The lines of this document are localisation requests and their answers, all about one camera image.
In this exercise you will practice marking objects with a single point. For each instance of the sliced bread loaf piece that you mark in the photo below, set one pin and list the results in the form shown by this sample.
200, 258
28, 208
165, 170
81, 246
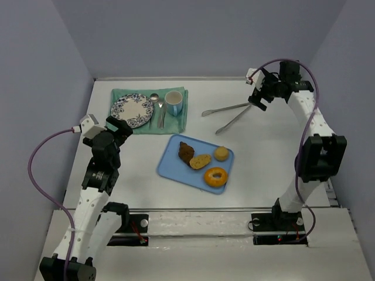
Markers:
200, 161

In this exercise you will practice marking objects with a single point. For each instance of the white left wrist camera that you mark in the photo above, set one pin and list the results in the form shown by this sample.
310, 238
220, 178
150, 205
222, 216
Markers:
90, 127

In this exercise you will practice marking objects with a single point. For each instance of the light blue ceramic mug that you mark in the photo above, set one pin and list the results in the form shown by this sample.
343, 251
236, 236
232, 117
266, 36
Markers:
174, 102

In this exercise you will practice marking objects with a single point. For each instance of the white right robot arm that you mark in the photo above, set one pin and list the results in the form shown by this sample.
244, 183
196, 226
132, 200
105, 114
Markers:
320, 151

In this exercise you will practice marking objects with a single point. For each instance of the light blue plastic tray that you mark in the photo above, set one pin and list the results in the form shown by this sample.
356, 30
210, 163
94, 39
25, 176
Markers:
172, 167

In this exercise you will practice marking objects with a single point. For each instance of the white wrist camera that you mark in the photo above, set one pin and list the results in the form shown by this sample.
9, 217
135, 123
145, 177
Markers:
90, 127
255, 78

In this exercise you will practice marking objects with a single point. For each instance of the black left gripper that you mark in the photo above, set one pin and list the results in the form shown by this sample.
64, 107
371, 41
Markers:
120, 127

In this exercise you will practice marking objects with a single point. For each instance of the stainless steel serving tongs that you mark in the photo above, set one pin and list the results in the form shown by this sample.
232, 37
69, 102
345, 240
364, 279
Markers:
228, 116

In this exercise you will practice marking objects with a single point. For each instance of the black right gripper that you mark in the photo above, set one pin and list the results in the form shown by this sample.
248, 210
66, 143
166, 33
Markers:
258, 100

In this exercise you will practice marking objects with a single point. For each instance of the steel fork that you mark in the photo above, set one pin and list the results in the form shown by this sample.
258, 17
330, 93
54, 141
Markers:
161, 104

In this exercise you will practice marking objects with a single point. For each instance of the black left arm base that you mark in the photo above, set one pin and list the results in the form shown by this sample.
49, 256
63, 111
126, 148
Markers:
135, 233

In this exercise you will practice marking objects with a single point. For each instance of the steel table knife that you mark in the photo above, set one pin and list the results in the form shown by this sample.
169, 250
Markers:
162, 117

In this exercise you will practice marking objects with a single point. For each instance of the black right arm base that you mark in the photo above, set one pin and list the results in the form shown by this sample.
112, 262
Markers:
268, 231

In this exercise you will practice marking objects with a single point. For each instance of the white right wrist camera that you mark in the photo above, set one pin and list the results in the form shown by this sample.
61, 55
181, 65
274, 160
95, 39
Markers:
255, 78

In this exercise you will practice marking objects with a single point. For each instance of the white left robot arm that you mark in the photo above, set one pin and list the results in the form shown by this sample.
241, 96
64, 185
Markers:
95, 219

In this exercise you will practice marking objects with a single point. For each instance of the dark brown croissant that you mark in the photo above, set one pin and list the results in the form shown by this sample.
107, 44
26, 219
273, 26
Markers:
186, 153

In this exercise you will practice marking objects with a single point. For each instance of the steel spoon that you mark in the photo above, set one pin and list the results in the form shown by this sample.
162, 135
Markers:
154, 97

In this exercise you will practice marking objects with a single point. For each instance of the green cloth placemat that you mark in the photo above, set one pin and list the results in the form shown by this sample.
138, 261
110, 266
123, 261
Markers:
172, 124

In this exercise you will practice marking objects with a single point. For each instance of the yellow muffin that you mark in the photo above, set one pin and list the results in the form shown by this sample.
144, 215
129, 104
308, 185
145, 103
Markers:
221, 154

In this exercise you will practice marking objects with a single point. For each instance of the blue floral ceramic plate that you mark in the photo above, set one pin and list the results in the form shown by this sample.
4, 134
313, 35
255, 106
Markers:
136, 109

